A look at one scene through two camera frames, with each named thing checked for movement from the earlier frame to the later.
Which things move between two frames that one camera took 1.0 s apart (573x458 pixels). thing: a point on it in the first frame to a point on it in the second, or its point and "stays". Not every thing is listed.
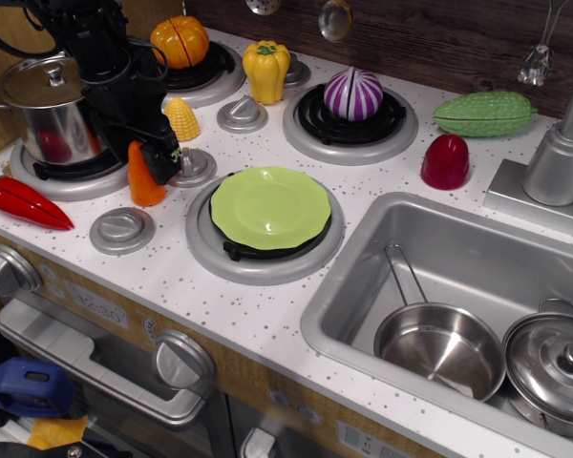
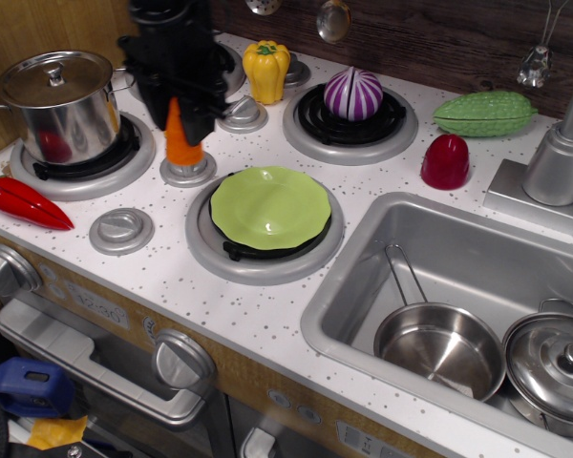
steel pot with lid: [56, 122] stays
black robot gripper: [122, 83] to [180, 59]
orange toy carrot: [143, 188] to [180, 151]
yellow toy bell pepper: [266, 63] stays
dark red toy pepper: [446, 163] stays
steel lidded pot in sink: [547, 362] stays
